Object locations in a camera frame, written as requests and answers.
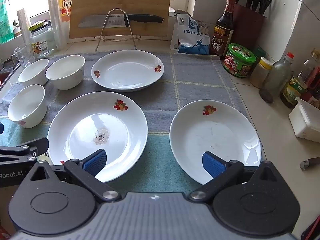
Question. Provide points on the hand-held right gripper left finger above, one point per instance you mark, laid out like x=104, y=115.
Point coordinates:
x=96, y=162

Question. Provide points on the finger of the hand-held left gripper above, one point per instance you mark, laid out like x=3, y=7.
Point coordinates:
x=30, y=150

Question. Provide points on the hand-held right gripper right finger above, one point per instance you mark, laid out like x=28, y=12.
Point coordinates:
x=212, y=165

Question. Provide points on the white floral plate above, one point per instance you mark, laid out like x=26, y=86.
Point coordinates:
x=217, y=135
x=82, y=120
x=125, y=73

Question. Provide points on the white floral bowl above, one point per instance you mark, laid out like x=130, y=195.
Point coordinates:
x=33, y=71
x=26, y=107
x=65, y=72

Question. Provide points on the grey green checked towel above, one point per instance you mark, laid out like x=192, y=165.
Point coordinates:
x=195, y=87

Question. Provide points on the metal sink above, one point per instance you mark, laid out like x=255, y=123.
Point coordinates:
x=8, y=68

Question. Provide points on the clear glass cup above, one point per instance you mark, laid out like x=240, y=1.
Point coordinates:
x=24, y=56

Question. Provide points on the white plastic box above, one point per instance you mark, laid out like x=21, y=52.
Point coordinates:
x=306, y=122

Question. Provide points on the yellow cap spice jar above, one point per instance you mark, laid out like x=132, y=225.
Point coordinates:
x=261, y=73

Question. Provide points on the clear bottle red cap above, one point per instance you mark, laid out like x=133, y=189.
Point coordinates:
x=275, y=80

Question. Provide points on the glass jar green lid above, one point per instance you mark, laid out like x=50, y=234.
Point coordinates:
x=41, y=42

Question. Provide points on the green lid sauce jar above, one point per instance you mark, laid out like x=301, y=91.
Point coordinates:
x=240, y=60

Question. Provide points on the green cap spice jar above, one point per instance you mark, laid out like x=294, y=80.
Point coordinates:
x=260, y=53

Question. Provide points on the small potted plant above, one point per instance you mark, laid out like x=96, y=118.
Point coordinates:
x=16, y=28

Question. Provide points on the wooden rolling pin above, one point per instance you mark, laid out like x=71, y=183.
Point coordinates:
x=24, y=27

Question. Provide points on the white blue salt bag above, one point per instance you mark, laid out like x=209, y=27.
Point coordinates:
x=191, y=41

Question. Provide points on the dark vinegar bottle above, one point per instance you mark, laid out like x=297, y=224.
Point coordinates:
x=222, y=36

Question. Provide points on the green plastic bag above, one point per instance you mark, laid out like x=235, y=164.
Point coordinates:
x=5, y=22

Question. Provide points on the tall plastic wrap roll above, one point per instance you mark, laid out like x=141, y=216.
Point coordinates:
x=56, y=17

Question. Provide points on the dark red knife block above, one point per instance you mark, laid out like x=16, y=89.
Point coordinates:
x=248, y=27

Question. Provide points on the orange cooking wine jug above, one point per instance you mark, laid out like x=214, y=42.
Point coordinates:
x=65, y=2

